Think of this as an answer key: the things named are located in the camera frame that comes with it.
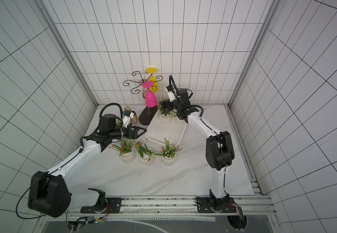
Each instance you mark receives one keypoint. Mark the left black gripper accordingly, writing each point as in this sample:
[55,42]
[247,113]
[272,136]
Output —
[130,136]

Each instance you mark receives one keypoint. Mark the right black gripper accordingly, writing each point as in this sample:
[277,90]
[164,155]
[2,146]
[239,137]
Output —
[166,105]

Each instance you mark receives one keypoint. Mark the small red flower potted plant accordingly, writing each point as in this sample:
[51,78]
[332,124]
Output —
[176,118]

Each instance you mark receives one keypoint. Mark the green potted plant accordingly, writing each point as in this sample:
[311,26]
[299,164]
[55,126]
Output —
[145,154]
[164,115]

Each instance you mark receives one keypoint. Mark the pink potted plant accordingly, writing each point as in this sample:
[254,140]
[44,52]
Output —
[168,153]

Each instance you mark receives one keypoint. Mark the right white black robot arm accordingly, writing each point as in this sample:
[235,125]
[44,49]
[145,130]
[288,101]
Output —
[219,151]

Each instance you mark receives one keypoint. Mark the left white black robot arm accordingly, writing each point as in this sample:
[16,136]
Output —
[49,192]

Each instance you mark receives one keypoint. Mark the white rectangular storage tray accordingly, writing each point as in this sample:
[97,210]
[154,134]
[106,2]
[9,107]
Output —
[157,131]

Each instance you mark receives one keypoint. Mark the front left red potted plant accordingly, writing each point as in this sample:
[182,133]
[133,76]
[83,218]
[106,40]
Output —
[125,149]

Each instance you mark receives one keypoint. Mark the black cap spice bottle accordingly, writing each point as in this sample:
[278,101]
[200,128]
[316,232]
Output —
[134,118]

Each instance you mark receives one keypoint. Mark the black scroll goblet rack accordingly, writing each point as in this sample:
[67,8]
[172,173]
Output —
[148,114]

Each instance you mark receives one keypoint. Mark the beige cap spice bottle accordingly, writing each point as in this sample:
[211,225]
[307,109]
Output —
[127,109]

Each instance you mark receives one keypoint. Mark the yellow plastic goblet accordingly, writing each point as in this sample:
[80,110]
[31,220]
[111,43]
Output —
[152,78]

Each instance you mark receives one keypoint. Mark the pink plastic goblet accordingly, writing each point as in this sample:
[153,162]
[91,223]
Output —
[149,96]

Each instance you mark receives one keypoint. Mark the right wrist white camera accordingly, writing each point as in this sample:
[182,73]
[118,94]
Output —
[171,92]

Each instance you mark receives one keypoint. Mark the aluminium mounting rail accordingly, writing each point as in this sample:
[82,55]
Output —
[188,206]

